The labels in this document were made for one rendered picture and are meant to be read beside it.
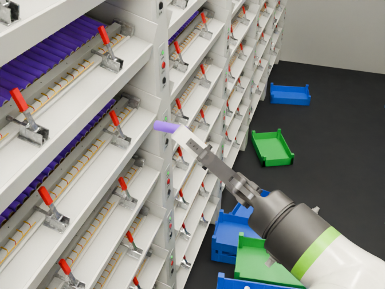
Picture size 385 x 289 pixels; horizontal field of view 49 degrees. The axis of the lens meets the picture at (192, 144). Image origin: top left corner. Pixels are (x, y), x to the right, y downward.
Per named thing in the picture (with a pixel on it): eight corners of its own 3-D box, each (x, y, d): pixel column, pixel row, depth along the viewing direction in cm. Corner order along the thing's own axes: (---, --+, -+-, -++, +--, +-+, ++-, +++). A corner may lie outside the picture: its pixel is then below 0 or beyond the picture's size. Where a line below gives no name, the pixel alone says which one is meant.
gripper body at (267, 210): (260, 239, 62) (215, 197, 66) (270, 243, 69) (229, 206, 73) (294, 200, 62) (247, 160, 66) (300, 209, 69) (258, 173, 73)
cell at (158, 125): (159, 125, 79) (190, 132, 77) (154, 132, 78) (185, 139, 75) (157, 118, 78) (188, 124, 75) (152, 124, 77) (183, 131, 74)
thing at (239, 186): (255, 211, 66) (251, 207, 62) (231, 189, 68) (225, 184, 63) (266, 199, 66) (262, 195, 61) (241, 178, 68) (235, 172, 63)
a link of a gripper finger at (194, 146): (207, 164, 71) (201, 159, 68) (187, 145, 73) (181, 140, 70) (213, 157, 71) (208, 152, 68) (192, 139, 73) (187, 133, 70)
